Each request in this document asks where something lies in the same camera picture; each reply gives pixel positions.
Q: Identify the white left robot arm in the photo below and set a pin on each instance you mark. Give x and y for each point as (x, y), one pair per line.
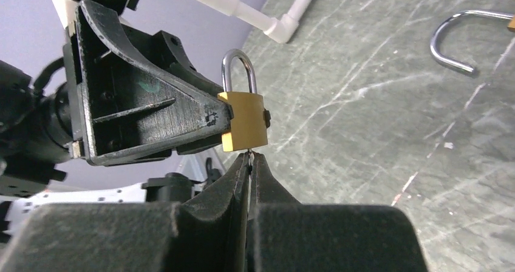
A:
(15, 209)

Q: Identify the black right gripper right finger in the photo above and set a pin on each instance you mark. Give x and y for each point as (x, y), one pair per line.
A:
(286, 235)

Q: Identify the small brass padlock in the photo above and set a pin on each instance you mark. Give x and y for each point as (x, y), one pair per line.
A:
(248, 126)

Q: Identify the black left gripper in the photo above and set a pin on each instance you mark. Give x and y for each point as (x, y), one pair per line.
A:
(102, 92)

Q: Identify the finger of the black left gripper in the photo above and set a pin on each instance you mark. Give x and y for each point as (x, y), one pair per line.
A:
(166, 51)

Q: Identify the large brass padlock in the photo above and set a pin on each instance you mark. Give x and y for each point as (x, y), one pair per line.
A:
(459, 36)

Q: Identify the white pvc pipe frame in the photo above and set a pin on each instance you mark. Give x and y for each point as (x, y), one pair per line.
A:
(279, 30)

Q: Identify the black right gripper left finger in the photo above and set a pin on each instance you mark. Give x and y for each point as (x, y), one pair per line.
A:
(206, 233)

